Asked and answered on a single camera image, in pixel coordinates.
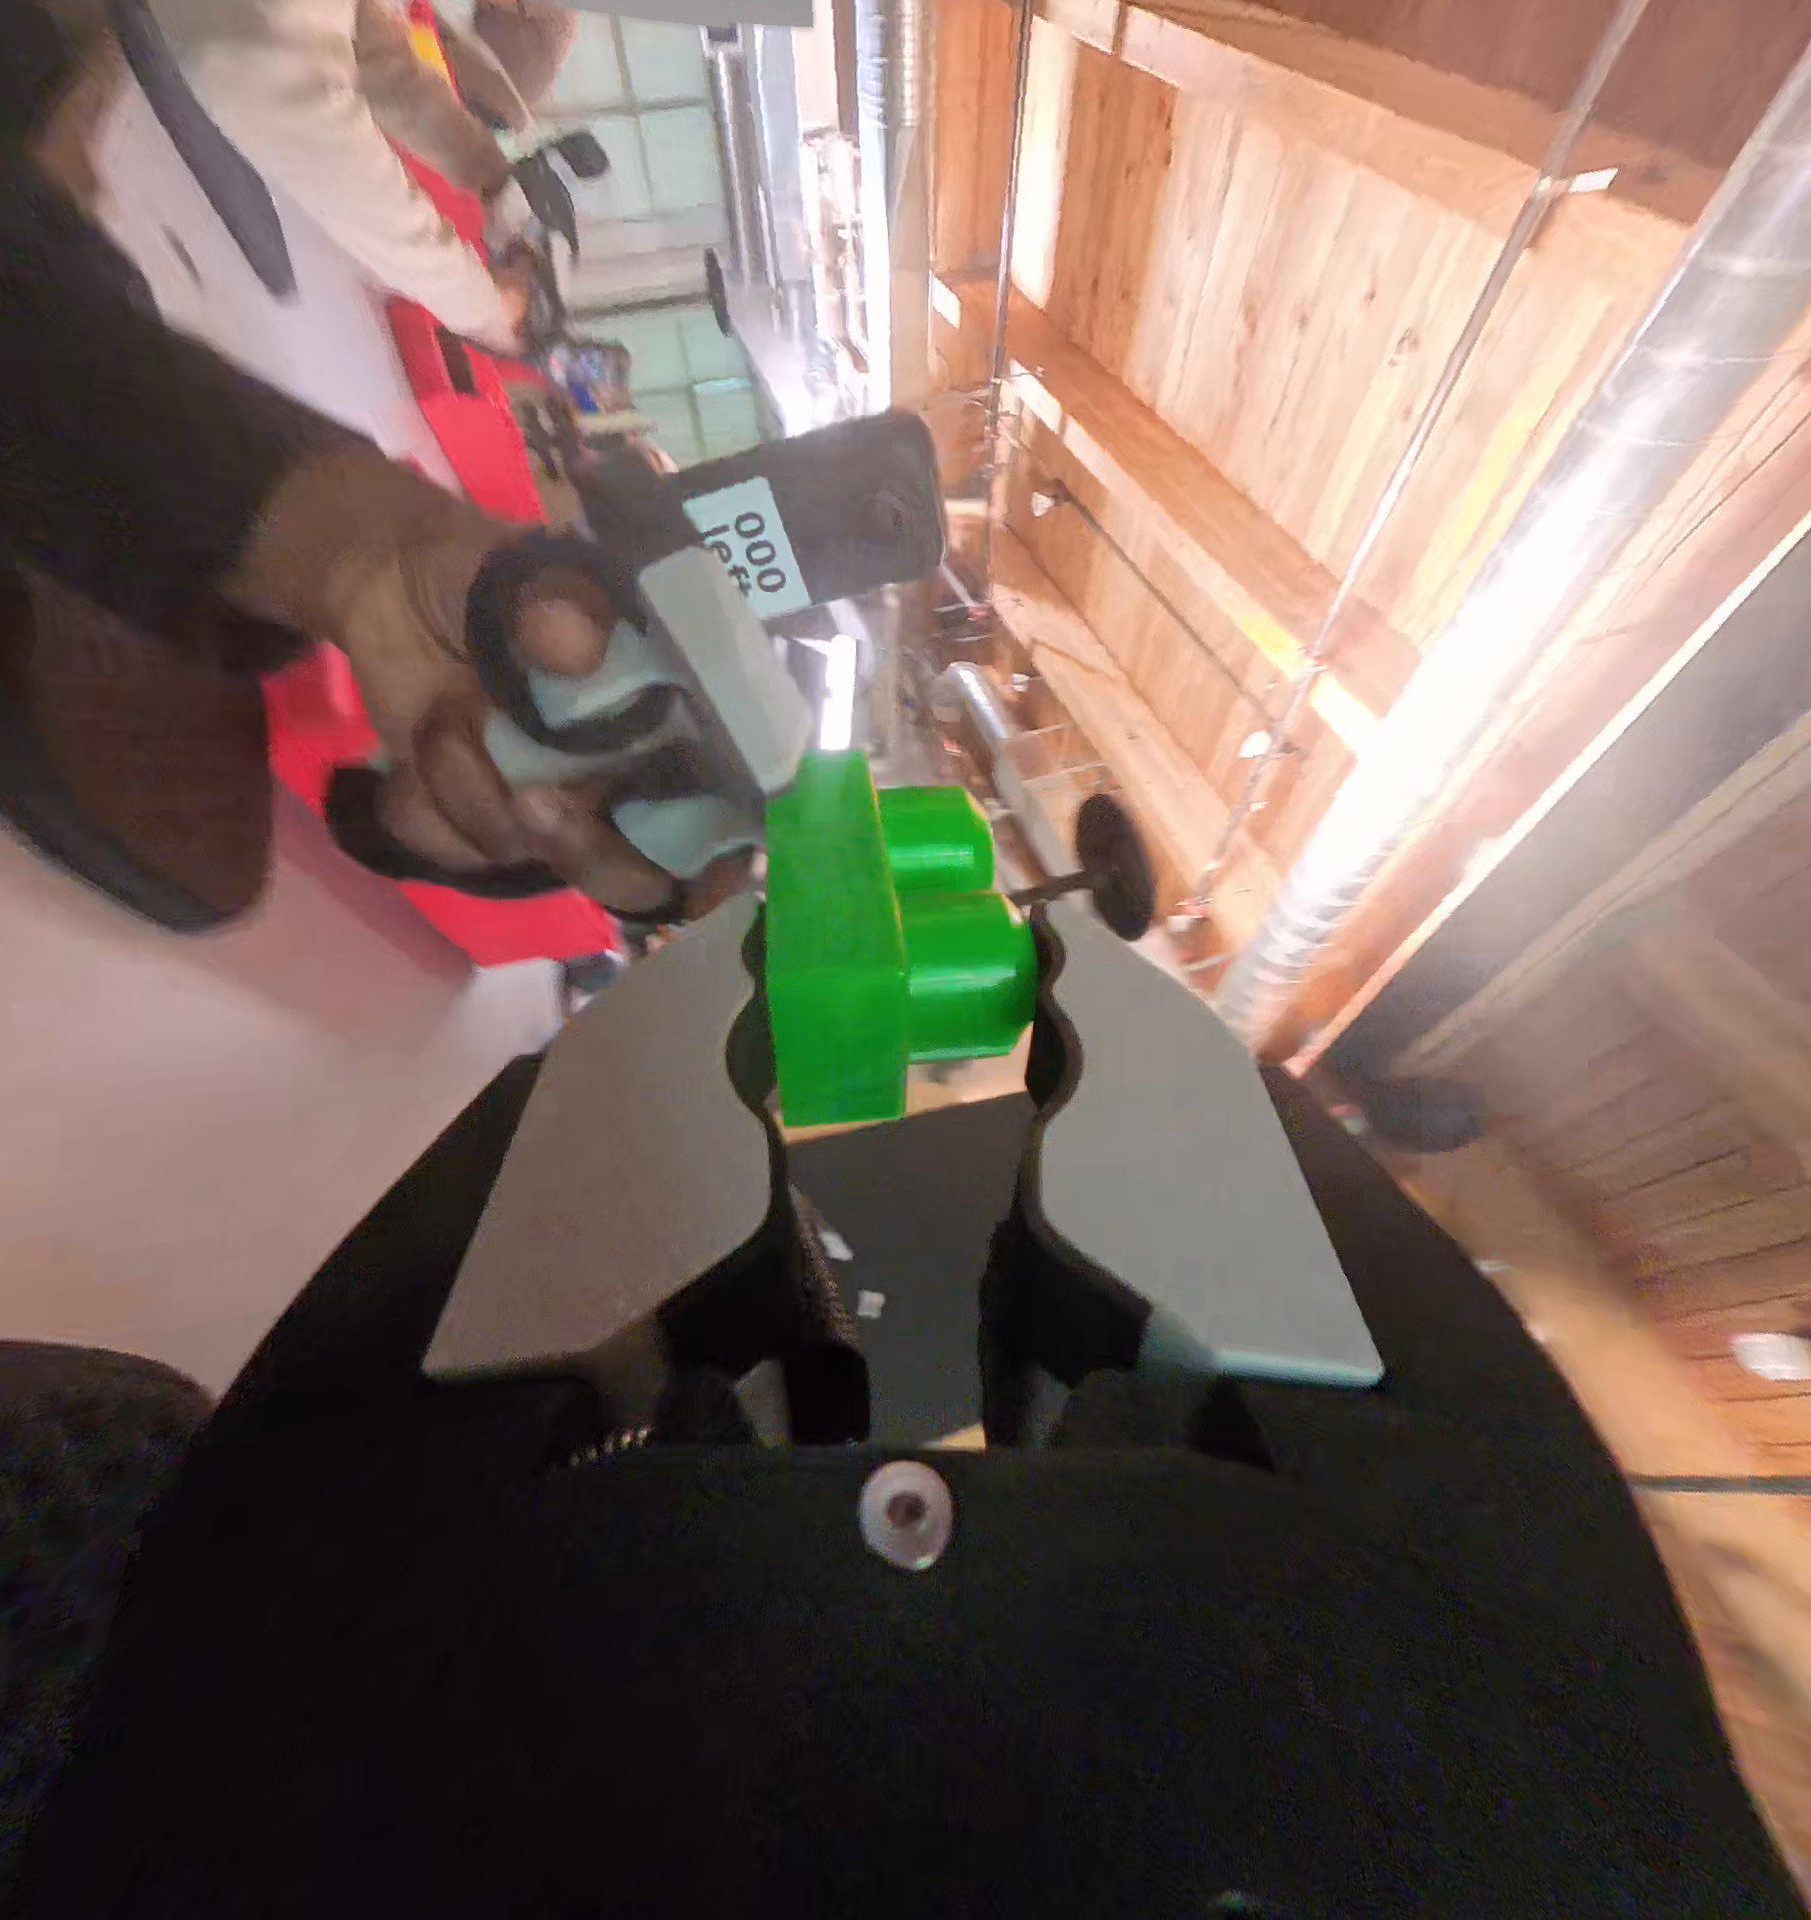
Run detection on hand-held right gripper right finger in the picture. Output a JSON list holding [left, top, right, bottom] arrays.
[[1023, 898, 1390, 1390]]

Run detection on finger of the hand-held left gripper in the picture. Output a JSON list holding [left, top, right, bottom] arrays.
[[634, 546, 820, 804], [610, 792, 773, 884]]

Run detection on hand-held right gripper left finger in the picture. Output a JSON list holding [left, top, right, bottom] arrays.
[[420, 898, 779, 1387]]

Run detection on green toy block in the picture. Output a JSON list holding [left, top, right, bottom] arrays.
[[761, 750, 1039, 1127]]

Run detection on person's left forearm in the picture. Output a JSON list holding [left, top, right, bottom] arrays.
[[0, 0, 396, 677]]

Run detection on person's left hand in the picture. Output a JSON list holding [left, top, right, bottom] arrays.
[[230, 443, 757, 924]]

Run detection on black floor lamp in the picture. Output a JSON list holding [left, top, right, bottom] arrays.
[[1007, 792, 1160, 943]]

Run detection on large red storage bin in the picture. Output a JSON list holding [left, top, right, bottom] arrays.
[[266, 645, 627, 968]]

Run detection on brown mesh chair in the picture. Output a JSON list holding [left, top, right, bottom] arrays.
[[0, 569, 279, 935]]

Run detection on silver air duct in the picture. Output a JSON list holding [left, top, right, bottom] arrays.
[[1221, 0, 1811, 1038], [934, 659, 1088, 842], [851, 0, 929, 407]]

